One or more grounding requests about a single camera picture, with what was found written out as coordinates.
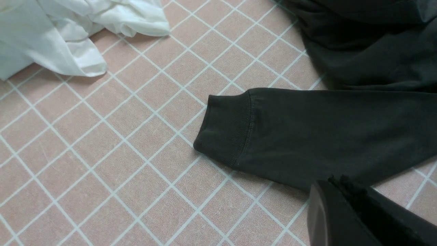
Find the white shirt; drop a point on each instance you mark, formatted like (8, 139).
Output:
(55, 34)

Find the dark gray long-sleeve top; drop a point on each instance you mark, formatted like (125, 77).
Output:
(377, 119)

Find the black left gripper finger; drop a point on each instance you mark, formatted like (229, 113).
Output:
(344, 213)

